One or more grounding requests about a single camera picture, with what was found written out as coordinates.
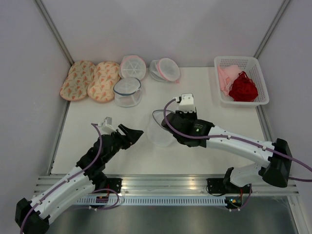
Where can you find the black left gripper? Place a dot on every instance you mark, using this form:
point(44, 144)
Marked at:
point(132, 136)

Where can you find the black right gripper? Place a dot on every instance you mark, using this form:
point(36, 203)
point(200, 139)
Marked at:
point(181, 114)

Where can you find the blue-trimmed mesh laundry bag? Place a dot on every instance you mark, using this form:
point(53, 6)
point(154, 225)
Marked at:
point(156, 133)

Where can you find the red lace bra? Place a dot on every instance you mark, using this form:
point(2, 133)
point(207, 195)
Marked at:
point(243, 89)

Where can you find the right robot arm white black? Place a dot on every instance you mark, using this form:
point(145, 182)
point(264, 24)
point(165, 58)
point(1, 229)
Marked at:
point(270, 160)

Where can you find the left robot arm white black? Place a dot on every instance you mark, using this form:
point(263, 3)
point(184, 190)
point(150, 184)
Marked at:
point(36, 215)

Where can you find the right floral bra pad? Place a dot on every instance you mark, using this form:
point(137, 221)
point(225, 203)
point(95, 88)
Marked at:
point(106, 77)

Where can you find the floral bra pad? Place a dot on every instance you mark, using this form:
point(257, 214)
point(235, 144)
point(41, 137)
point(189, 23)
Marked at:
point(80, 75)
point(106, 77)

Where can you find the pink-trimmed mesh bag tilted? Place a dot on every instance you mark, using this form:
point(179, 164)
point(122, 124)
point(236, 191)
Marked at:
point(164, 70)

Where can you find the pink bra in basket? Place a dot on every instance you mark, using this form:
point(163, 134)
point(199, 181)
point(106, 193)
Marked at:
point(227, 76)

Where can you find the pink-trimmed mesh bag upright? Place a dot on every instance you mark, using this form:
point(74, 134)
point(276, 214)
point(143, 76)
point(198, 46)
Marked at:
point(132, 67)

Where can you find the left floral bra pad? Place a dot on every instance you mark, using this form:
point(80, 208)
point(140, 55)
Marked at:
point(80, 75)

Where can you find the white perforated plastic basket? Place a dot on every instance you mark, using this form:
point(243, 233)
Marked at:
point(251, 66)

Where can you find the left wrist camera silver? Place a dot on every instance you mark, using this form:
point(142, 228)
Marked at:
point(107, 127)

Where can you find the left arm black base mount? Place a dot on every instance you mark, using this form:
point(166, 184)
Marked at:
point(106, 185)

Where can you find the aluminium front rail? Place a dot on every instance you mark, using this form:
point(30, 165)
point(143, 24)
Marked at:
point(188, 185)

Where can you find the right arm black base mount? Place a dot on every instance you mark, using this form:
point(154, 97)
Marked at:
point(217, 186)

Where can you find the white slotted cable duct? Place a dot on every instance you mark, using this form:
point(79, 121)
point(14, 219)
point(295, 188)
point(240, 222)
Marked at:
point(93, 200)

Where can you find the left aluminium corner post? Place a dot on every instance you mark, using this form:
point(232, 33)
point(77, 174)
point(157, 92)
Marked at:
point(53, 29)

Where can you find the aluminium corner post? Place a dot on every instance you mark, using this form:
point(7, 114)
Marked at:
point(53, 29)
point(273, 25)

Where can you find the right aluminium corner post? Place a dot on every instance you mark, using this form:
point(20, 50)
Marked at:
point(273, 25)

